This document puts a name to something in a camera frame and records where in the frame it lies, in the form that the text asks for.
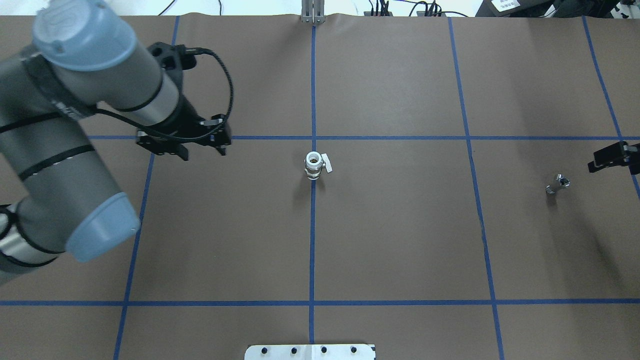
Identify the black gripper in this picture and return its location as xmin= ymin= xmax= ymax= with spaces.
xmin=135 ymin=97 xmax=233 ymax=162

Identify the white PPR valve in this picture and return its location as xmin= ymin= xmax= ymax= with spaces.
xmin=304 ymin=152 xmax=333 ymax=181

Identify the chrome metal pipe fitting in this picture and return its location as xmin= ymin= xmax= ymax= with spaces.
xmin=545 ymin=173 xmax=571 ymax=196

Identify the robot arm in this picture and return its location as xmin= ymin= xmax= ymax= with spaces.
xmin=1 ymin=0 xmax=234 ymax=285

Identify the aluminium frame post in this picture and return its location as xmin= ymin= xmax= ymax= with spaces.
xmin=301 ymin=0 xmax=326 ymax=26

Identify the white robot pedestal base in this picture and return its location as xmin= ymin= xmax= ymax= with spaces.
xmin=244 ymin=343 xmax=377 ymax=360

